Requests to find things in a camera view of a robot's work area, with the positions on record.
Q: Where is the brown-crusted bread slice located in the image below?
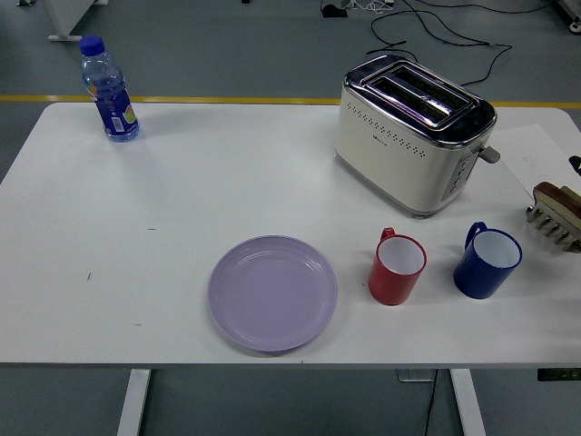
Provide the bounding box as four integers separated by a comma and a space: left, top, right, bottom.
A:
533, 181, 581, 215

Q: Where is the cream and chrome toaster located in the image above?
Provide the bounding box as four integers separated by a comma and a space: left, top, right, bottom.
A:
334, 54, 502, 220

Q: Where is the lilac round plate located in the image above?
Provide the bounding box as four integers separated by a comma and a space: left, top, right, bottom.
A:
208, 234, 340, 353

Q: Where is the silver metal toast rack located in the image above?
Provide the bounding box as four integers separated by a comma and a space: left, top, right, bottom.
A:
525, 199, 581, 254

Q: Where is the blue mug white inside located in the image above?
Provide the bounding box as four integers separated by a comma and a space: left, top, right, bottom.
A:
453, 221, 524, 300

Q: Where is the white furniture foot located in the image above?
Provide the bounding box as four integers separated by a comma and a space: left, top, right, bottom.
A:
556, 0, 581, 33

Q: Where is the black table control panel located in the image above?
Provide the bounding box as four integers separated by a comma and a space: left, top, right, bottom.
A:
537, 368, 581, 382

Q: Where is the red mug white inside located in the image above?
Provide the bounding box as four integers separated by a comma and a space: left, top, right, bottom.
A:
368, 226, 428, 306

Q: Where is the white table leg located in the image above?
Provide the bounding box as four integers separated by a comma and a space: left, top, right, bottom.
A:
448, 368, 487, 436
116, 368, 152, 436

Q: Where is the blue-capped water bottle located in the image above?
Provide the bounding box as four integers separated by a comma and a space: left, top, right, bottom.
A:
78, 35, 142, 144

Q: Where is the long black floor cable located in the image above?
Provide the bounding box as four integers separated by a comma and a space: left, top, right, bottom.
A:
401, 0, 514, 87

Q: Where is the black toaster power cord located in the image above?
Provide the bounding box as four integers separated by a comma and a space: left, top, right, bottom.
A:
366, 11, 417, 63

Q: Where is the grey under-table bracket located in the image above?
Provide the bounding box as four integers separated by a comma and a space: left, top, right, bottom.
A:
396, 368, 438, 383

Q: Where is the thin black hanging cable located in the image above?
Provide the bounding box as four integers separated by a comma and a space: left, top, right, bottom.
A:
424, 370, 439, 436

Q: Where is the white desk leg frame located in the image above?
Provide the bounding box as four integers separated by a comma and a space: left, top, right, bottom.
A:
47, 0, 109, 43

